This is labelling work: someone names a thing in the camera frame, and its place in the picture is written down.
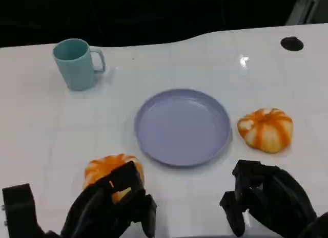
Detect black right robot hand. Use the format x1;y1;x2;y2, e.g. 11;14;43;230
219;159;318;237

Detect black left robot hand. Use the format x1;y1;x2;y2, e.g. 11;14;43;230
60;160;157;238

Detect orange and white bread roll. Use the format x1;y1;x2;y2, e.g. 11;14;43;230
84;153;145;205
237;107;294;154

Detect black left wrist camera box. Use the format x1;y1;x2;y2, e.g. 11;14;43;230
2;183;39;238

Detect pale green mug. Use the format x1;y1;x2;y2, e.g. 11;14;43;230
53;38;107;91

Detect grey furniture frame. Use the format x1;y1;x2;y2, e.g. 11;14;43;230
284;0;328;26

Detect black table cable grommet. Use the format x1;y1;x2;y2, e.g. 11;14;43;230
280;36;304;52

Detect lilac plate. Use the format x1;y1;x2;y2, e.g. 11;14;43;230
134;88;233;167

